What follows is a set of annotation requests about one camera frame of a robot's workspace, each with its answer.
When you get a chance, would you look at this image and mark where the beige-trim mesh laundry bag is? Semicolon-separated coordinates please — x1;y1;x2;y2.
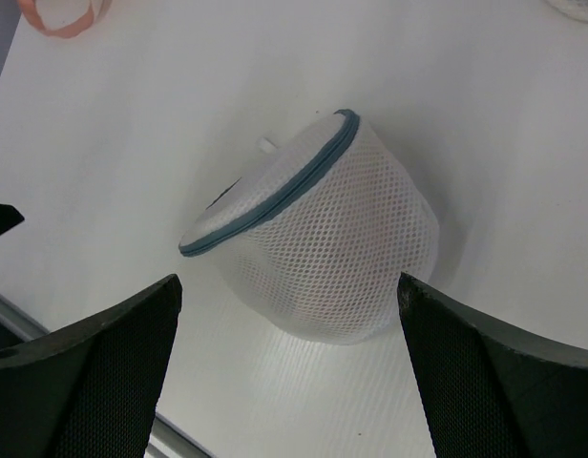
546;0;588;24

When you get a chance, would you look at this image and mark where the blue-zipper white mesh laundry bag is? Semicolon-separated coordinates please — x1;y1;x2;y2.
179;110;439;345

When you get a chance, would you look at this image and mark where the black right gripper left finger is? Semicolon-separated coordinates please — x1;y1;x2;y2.
0;272;183;458

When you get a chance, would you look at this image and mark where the pink patterned laundry bag stack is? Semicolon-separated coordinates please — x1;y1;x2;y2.
17;0;112;38

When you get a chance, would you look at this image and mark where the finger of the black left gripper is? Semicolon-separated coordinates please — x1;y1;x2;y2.
0;203;25;237

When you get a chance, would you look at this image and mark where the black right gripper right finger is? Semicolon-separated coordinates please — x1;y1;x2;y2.
397;274;588;457

